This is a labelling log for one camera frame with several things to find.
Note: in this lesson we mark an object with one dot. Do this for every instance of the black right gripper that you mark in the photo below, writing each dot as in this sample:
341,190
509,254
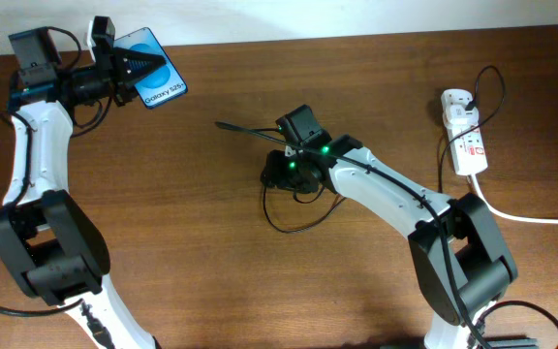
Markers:
276,174

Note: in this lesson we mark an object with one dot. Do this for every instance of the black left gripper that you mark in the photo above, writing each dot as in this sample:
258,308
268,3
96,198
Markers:
120,69

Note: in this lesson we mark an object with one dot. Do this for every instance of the blue Samsung smartphone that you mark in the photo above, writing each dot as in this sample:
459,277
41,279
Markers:
163,84

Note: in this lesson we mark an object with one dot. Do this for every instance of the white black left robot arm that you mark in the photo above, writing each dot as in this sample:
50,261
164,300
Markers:
51,248

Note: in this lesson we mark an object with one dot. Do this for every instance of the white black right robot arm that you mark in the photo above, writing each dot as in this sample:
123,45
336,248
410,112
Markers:
462,262

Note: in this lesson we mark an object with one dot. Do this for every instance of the white charger adapter plug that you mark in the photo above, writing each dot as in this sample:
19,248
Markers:
455,104

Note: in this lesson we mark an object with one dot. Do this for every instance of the white power strip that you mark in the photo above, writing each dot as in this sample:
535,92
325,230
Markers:
467,152

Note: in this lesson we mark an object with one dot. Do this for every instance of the black base bracket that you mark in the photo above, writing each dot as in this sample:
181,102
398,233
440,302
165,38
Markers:
515,343

